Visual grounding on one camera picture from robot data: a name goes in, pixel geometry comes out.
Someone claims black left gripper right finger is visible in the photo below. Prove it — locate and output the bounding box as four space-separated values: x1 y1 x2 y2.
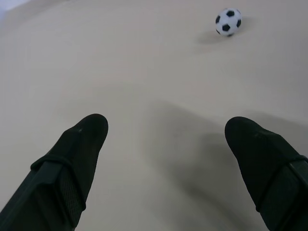
224 116 308 231

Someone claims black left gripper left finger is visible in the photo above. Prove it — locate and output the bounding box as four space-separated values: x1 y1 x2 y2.
0 114 109 231

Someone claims small black-white soccer ball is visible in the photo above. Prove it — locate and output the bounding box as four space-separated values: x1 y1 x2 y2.
215 8 242 37

